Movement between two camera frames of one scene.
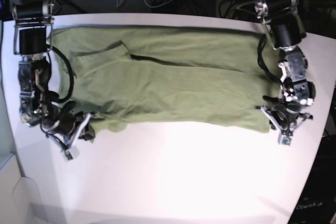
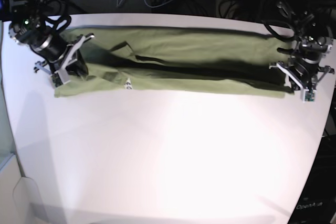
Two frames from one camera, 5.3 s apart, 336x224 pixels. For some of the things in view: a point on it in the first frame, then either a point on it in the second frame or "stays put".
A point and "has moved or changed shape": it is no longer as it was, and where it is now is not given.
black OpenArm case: x=317 y=204 stays put
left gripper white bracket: x=82 y=130 to x=79 y=67
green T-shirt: x=200 y=76 has moved or changed shape
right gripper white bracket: x=285 y=135 to x=307 y=94
